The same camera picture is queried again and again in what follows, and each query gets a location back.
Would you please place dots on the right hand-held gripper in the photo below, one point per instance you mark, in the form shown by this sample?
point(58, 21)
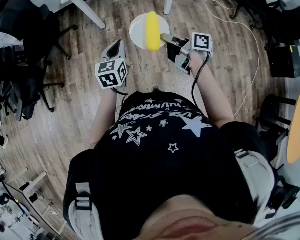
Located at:
point(202, 42)

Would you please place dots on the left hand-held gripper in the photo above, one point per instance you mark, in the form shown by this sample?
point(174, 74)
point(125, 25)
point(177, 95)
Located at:
point(111, 72)

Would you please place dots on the black computer case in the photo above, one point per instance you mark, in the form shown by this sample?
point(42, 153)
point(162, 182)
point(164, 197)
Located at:
point(285, 61)

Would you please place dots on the person's left forearm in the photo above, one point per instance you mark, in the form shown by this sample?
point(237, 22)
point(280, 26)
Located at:
point(103, 116)

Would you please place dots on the orange round table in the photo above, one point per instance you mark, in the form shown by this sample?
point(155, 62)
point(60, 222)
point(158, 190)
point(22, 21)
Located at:
point(298, 129)

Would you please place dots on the person's black star-print shirt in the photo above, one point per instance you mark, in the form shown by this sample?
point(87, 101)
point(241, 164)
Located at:
point(165, 164)

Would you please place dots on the person's shoe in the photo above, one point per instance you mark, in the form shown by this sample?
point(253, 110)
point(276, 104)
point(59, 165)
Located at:
point(156, 89)

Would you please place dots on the person's right forearm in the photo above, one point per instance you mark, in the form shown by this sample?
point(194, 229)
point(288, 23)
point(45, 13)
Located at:
point(212, 94)

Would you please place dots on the black mesh office chair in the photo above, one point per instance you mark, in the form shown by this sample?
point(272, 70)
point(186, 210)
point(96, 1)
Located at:
point(20, 16)

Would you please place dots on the person's chin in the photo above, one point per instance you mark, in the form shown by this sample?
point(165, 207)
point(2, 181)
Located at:
point(195, 221)

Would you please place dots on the black stool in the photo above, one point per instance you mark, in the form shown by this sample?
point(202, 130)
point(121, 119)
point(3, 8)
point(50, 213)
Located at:
point(272, 111)

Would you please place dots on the white plate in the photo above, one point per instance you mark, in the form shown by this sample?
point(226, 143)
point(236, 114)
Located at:
point(138, 31)

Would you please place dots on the yellow corn cob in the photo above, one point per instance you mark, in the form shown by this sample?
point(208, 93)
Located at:
point(153, 31)

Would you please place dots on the cluttered grey desk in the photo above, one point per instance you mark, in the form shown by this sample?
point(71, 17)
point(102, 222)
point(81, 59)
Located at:
point(17, 209)

